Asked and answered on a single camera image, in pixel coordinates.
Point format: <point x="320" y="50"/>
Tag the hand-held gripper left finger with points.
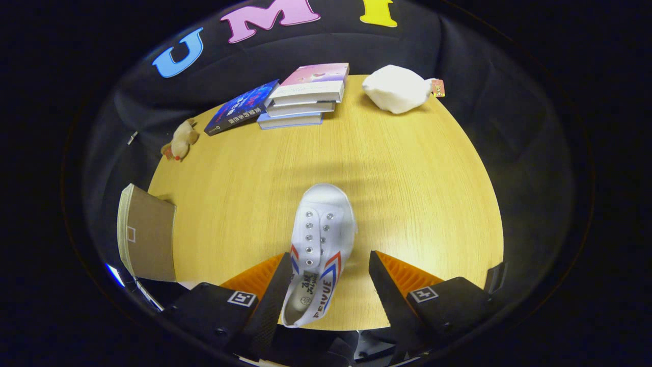
<point x="214" y="311"/>

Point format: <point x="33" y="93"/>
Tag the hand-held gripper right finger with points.
<point x="448" y="306"/>

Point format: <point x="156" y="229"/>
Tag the white canvas shoe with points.
<point x="326" y="214"/>

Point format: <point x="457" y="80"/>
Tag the tan plush toy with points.
<point x="181" y="140"/>

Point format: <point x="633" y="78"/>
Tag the silver clip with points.
<point x="133" y="137"/>

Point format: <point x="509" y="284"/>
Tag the dark blue book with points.
<point x="239" y="109"/>

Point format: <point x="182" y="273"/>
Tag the light blue cover book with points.
<point x="290" y="121"/>

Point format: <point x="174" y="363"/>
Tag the white cover book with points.
<point x="300" y="109"/>

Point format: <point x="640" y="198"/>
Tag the white plush toy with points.
<point x="397" y="89"/>

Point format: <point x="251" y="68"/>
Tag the black backdrop cloth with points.
<point x="458" y="56"/>

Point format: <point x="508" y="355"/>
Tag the pink cover book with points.
<point x="316" y="76"/>

